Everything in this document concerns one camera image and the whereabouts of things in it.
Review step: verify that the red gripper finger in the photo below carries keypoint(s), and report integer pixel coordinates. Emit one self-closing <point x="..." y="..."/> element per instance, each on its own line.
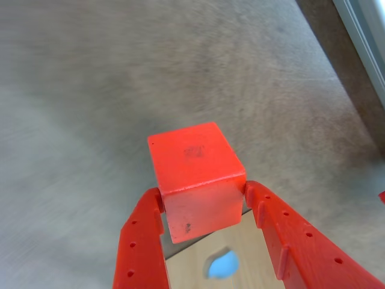
<point x="300" y="256"/>
<point x="141" y="256"/>

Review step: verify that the red wooden cube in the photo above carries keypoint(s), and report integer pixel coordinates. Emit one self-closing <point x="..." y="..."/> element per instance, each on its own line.
<point x="195" y="180"/>

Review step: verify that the red robot arm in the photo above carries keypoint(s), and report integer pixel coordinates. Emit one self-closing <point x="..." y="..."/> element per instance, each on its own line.
<point x="382" y="197"/>

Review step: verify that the wooden shape sorter box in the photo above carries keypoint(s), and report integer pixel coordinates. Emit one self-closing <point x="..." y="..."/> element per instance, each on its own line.
<point x="186" y="271"/>

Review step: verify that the aluminium profile rail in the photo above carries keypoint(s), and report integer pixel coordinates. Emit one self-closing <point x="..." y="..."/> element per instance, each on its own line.
<point x="370" y="45"/>

